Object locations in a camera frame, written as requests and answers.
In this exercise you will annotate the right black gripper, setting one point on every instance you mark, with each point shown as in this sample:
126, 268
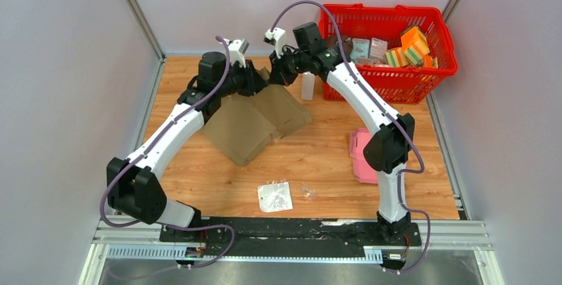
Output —
279, 75

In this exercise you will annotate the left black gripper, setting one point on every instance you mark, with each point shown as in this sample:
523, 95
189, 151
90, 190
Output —
254, 83

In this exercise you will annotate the brown cardboard box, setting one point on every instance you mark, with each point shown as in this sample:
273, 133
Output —
243, 126

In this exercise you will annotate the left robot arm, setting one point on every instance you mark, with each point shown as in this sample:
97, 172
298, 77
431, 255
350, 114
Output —
133, 183

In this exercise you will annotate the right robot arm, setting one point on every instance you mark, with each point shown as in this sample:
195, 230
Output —
391, 132

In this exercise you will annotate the teal small box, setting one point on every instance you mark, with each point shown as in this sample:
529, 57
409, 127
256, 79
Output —
360, 49

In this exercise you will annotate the grey pink small box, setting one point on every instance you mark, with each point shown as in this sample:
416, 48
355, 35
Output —
378, 49

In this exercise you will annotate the pink paper box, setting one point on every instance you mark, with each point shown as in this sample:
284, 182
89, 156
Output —
363, 172

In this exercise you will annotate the white bottle black cap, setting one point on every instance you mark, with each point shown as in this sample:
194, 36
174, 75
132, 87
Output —
308, 86

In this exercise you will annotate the striped sponge pack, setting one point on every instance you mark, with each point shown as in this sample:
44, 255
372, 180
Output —
396, 58

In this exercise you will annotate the white plastic bag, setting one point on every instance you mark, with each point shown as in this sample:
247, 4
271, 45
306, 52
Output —
274, 197

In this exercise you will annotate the red plastic basket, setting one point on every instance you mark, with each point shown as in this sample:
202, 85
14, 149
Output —
395, 85

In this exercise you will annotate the small clear screw bag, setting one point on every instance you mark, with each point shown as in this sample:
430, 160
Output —
307, 192

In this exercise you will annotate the orange green sponge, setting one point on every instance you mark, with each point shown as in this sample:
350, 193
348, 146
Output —
414, 44

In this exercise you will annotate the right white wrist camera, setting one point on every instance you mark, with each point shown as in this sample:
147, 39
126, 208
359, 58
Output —
277, 38

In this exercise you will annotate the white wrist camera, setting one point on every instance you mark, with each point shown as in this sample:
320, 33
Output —
277, 38
236, 51

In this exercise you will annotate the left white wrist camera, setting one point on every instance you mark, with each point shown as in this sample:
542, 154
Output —
236, 51

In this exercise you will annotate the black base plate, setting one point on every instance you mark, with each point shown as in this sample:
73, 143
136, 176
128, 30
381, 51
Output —
280, 237

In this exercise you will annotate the aluminium frame rail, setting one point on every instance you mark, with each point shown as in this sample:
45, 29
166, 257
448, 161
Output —
439, 252

